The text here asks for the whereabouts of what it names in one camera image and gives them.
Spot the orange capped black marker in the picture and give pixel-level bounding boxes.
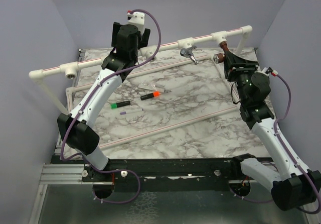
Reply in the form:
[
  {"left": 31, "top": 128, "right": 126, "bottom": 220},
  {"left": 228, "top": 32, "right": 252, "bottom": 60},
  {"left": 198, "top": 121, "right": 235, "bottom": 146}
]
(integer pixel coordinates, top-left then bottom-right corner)
[{"left": 140, "top": 91, "right": 160, "bottom": 100}]

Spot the grey chrome lever faucet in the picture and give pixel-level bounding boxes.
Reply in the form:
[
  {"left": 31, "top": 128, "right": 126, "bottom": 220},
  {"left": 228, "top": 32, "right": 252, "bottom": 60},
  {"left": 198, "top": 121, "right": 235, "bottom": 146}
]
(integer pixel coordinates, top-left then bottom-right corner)
[{"left": 180, "top": 45, "right": 199, "bottom": 65}]

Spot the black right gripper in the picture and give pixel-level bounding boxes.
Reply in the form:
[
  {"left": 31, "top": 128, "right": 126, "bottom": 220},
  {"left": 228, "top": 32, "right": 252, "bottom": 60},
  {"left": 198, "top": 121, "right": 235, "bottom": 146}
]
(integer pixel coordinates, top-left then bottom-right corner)
[{"left": 222, "top": 51, "right": 259, "bottom": 104}]

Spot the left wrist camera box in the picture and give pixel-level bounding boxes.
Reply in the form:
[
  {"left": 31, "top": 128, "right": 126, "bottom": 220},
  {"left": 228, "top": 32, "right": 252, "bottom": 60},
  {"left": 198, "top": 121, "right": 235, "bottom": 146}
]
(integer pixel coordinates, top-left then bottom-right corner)
[{"left": 127, "top": 11, "right": 145, "bottom": 34}]

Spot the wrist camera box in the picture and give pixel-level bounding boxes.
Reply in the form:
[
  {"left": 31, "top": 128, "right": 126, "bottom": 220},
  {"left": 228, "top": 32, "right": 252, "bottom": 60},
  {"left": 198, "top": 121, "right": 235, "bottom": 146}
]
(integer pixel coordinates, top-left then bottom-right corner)
[
  {"left": 127, "top": 11, "right": 145, "bottom": 34},
  {"left": 256, "top": 67, "right": 278, "bottom": 77}
]

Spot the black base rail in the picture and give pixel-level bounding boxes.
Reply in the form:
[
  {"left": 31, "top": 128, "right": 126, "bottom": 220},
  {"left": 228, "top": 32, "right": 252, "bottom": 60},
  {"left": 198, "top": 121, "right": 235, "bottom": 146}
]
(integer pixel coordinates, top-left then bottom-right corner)
[{"left": 51, "top": 156, "right": 248, "bottom": 192}]

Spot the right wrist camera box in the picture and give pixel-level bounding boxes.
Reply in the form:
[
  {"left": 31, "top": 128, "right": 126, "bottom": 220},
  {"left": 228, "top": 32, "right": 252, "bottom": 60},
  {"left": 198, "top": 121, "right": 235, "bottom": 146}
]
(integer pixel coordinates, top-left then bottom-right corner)
[{"left": 256, "top": 67, "right": 278, "bottom": 77}]

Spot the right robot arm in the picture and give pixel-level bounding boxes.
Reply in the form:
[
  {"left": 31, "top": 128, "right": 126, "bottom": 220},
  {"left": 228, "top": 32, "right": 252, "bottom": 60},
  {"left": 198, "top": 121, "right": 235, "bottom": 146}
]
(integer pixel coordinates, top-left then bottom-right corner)
[{"left": 220, "top": 50, "right": 320, "bottom": 211}]

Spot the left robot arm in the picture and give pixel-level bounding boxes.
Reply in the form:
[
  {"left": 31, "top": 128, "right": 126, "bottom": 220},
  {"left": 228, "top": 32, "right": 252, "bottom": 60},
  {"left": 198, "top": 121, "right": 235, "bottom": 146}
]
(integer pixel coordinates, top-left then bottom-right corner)
[{"left": 57, "top": 20, "right": 150, "bottom": 181}]

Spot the purple capped white pen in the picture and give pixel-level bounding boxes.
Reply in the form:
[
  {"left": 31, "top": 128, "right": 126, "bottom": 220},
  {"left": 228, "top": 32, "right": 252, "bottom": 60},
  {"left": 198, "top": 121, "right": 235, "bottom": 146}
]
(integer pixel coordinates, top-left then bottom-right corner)
[{"left": 120, "top": 109, "right": 143, "bottom": 115}]

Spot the green capped black marker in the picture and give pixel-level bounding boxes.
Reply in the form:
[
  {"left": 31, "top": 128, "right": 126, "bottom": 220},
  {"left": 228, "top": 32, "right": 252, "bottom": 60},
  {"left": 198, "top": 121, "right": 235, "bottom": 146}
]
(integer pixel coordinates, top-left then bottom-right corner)
[{"left": 110, "top": 100, "right": 131, "bottom": 109}]

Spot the clear plastic bag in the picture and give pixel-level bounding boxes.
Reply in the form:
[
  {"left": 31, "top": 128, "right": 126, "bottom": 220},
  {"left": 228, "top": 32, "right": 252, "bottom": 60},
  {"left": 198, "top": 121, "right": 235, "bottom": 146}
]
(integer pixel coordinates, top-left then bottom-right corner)
[{"left": 138, "top": 83, "right": 165, "bottom": 93}]

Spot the white PVC pipe frame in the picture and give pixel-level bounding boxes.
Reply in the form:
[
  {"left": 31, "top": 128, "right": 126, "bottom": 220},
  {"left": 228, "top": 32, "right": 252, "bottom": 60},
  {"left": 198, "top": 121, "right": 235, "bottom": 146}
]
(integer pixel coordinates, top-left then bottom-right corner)
[{"left": 29, "top": 25, "right": 253, "bottom": 149}]

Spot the brown faucet chrome knob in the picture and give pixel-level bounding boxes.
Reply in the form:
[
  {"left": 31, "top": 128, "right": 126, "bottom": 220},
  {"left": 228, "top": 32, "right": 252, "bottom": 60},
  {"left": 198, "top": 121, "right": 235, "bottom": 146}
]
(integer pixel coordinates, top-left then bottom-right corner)
[{"left": 213, "top": 41, "right": 230, "bottom": 64}]

